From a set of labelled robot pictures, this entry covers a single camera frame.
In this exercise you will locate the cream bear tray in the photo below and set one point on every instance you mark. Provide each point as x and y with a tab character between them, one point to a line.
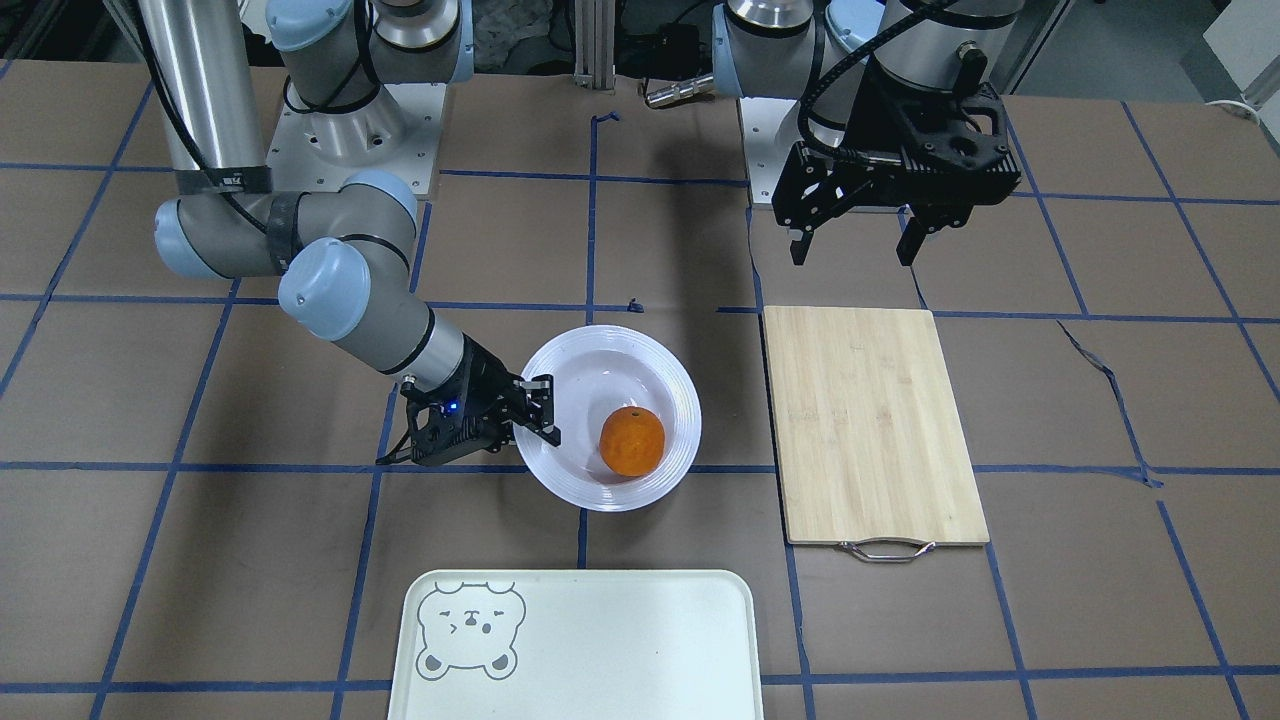
577	644

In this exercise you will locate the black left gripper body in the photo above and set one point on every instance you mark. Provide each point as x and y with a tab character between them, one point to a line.
868	138

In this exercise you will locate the aluminium frame post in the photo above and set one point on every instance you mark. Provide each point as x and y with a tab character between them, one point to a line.
594	37

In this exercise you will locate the orange fruit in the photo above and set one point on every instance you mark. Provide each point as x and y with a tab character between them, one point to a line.
632	442

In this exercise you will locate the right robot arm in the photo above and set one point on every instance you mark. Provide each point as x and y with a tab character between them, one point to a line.
343	257

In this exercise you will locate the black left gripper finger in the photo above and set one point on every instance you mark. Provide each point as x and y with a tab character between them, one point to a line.
811	190
929	214

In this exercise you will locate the bamboo cutting board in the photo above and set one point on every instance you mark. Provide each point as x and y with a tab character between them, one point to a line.
870	447

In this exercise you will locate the white round plate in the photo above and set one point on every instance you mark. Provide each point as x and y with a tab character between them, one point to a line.
597	369

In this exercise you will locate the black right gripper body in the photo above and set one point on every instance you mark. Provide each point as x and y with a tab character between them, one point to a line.
484	382

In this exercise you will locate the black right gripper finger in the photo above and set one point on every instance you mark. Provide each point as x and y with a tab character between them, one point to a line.
530	405

